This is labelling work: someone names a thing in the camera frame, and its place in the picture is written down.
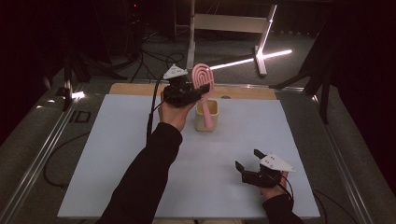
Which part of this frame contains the black floor cable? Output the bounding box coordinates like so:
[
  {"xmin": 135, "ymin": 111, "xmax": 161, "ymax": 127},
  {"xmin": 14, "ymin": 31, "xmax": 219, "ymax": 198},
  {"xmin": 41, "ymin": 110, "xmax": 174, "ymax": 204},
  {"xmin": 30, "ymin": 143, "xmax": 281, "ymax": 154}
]
[
  {"xmin": 312, "ymin": 188, "xmax": 363, "ymax": 224},
  {"xmin": 42, "ymin": 131, "xmax": 92, "ymax": 189}
]

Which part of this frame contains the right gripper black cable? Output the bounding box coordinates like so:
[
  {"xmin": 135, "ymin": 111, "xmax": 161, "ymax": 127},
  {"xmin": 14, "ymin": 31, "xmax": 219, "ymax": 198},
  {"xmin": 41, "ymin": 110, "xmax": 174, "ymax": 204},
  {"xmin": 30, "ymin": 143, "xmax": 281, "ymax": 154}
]
[{"xmin": 277, "ymin": 172, "xmax": 295, "ymax": 202}]

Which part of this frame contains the pink hair brush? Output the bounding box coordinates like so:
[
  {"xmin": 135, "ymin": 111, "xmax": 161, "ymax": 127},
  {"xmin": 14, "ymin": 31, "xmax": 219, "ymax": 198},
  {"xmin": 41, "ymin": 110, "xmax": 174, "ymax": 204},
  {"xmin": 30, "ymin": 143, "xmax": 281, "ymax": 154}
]
[{"xmin": 191, "ymin": 63, "xmax": 216, "ymax": 131}]

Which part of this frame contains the person's right hand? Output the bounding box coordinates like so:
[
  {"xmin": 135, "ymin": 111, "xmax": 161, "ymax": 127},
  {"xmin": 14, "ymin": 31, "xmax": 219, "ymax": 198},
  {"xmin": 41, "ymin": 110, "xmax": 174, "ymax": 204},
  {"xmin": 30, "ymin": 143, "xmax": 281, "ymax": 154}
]
[{"xmin": 260, "ymin": 171, "xmax": 290, "ymax": 201}]

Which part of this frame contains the person's left hand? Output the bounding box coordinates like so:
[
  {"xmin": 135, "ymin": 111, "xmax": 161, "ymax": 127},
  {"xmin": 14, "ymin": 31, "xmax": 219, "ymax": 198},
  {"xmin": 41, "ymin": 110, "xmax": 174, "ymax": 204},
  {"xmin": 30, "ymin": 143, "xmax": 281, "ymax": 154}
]
[{"xmin": 158, "ymin": 99, "xmax": 199, "ymax": 133}]

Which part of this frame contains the cream cup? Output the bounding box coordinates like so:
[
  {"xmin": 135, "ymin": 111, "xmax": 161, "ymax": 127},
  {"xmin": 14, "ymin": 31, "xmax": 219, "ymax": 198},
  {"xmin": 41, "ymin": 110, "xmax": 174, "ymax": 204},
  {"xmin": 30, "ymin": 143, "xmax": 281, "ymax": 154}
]
[{"xmin": 194, "ymin": 98, "xmax": 219, "ymax": 133}]

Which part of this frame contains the bundle of black floor cables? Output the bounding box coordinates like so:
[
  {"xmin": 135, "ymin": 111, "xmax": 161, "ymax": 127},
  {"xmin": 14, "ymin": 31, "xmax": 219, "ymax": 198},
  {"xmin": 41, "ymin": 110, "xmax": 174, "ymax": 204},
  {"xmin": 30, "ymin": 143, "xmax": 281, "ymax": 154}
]
[{"xmin": 130, "ymin": 29, "xmax": 187, "ymax": 84}]

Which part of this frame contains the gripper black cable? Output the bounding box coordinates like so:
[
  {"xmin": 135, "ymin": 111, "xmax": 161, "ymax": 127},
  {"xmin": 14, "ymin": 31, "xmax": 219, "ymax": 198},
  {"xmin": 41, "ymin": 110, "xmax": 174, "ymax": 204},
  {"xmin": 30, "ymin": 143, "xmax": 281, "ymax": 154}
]
[
  {"xmin": 145, "ymin": 78, "xmax": 166, "ymax": 146},
  {"xmin": 277, "ymin": 172, "xmax": 295, "ymax": 202}
]

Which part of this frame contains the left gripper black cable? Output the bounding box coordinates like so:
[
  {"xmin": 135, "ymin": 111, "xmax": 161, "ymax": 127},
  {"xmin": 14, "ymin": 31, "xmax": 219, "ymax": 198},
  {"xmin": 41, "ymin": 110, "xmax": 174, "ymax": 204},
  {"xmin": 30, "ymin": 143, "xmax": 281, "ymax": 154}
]
[{"xmin": 145, "ymin": 78, "xmax": 166, "ymax": 146}]

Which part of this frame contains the black metal stand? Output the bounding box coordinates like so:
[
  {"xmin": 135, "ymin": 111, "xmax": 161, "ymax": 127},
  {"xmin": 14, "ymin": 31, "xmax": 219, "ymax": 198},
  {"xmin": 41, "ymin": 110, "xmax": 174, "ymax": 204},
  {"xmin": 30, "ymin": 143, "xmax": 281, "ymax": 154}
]
[{"xmin": 270, "ymin": 18, "xmax": 332, "ymax": 125}]

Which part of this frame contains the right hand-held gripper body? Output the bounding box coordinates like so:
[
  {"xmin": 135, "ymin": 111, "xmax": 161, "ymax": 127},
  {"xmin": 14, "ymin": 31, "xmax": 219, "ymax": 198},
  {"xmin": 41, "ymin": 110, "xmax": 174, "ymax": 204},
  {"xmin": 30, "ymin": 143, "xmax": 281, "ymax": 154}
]
[{"xmin": 242, "ymin": 152, "xmax": 297, "ymax": 189}]

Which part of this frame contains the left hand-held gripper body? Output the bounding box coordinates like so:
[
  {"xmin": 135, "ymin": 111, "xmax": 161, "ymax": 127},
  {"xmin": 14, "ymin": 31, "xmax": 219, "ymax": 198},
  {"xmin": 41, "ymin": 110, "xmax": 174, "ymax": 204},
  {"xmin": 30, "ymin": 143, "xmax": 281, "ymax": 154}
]
[{"xmin": 162, "ymin": 63, "xmax": 202, "ymax": 108}]

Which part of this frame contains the black tripod stand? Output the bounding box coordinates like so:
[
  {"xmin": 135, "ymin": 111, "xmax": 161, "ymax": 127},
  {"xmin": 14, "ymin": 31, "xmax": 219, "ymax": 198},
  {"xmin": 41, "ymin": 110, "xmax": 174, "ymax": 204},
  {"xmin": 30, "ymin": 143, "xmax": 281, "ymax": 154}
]
[{"xmin": 55, "ymin": 46, "xmax": 87, "ymax": 112}]

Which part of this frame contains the pale blue table mat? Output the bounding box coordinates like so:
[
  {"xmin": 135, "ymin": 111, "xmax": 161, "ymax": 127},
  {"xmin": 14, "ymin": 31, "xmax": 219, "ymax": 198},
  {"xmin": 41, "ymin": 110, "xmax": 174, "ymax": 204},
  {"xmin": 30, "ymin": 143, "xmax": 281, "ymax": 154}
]
[{"xmin": 57, "ymin": 93, "xmax": 321, "ymax": 218}]

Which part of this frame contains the aluminium rail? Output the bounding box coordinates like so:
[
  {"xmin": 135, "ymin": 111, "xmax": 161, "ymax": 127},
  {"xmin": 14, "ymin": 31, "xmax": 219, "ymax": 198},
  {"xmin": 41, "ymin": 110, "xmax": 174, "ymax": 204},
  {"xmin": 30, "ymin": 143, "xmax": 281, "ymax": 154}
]
[
  {"xmin": 0, "ymin": 82, "xmax": 87, "ymax": 224},
  {"xmin": 311, "ymin": 92, "xmax": 375, "ymax": 224}
]

